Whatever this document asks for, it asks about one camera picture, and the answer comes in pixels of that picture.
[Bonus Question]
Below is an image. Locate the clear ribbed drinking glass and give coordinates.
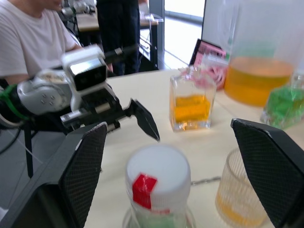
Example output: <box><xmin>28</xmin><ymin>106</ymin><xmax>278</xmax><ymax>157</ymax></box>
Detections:
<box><xmin>215</xmin><ymin>148</ymin><xmax>269</xmax><ymax>228</ymax></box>

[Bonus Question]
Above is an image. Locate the long metal bar spoon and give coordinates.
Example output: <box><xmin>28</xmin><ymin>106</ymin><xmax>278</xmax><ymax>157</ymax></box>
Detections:
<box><xmin>190</xmin><ymin>175</ymin><xmax>222</xmax><ymax>187</ymax></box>

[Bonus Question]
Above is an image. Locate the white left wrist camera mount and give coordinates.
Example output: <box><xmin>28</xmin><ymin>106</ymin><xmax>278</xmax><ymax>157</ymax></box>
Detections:
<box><xmin>61</xmin><ymin>44</ymin><xmax>108</xmax><ymax>111</ymax></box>

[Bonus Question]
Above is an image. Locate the black laptop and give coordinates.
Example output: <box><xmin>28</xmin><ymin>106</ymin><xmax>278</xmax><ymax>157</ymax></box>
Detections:
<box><xmin>189</xmin><ymin>38</ymin><xmax>228</xmax><ymax>67</ymax></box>

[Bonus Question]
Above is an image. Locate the square glass bottle green liquid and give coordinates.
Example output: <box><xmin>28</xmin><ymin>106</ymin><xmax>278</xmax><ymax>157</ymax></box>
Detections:
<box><xmin>260</xmin><ymin>70</ymin><xmax>304</xmax><ymax>131</ymax></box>

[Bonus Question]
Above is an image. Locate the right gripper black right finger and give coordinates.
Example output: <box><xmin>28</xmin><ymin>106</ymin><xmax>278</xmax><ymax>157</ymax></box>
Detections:
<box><xmin>230</xmin><ymin>118</ymin><xmax>304</xmax><ymax>228</ymax></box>

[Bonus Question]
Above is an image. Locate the clear pitcher with orange liquid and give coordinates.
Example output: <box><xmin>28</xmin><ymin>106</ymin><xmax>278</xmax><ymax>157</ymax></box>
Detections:
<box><xmin>223</xmin><ymin>0</ymin><xmax>296</xmax><ymax>107</ymax></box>

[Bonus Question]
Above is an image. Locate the black frame background desk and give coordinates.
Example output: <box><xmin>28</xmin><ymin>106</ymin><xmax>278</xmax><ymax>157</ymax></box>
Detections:
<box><xmin>139</xmin><ymin>13</ymin><xmax>164</xmax><ymax>72</ymax></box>

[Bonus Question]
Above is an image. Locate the white juice bottle cap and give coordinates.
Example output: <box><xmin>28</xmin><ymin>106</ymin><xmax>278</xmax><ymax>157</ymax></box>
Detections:
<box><xmin>125</xmin><ymin>144</ymin><xmax>192</xmax><ymax>216</ymax></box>

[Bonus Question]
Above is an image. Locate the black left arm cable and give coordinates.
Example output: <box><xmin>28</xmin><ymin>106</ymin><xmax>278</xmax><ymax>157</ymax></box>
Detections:
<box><xmin>102</xmin><ymin>43</ymin><xmax>140</xmax><ymax>64</ymax></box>

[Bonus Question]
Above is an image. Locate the person in white t-shirt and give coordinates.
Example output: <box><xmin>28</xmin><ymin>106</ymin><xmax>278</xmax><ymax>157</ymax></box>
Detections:
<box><xmin>0</xmin><ymin>0</ymin><xmax>83</xmax><ymax>80</ymax></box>

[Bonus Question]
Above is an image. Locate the clear plastic juice bottle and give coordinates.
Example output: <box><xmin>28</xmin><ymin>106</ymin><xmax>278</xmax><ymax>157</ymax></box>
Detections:
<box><xmin>122</xmin><ymin>199</ymin><xmax>197</xmax><ymax>228</ymax></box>

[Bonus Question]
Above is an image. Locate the square glass bottle yellow liquid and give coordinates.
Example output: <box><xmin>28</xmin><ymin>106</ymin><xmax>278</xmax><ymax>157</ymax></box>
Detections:
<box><xmin>169</xmin><ymin>67</ymin><xmax>217</xmax><ymax>133</ymax></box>

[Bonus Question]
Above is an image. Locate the person in dark clothes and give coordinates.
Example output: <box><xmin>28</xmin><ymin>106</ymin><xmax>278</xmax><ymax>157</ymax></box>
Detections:
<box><xmin>96</xmin><ymin>0</ymin><xmax>141</xmax><ymax>76</ymax></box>

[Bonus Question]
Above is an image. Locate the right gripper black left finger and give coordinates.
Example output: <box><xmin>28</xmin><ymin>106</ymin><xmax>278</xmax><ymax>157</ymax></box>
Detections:
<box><xmin>39</xmin><ymin>122</ymin><xmax>108</xmax><ymax>228</ymax></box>

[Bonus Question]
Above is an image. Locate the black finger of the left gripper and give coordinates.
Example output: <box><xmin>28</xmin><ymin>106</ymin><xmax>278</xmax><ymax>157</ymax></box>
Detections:
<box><xmin>124</xmin><ymin>98</ymin><xmax>161</xmax><ymax>143</ymax></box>

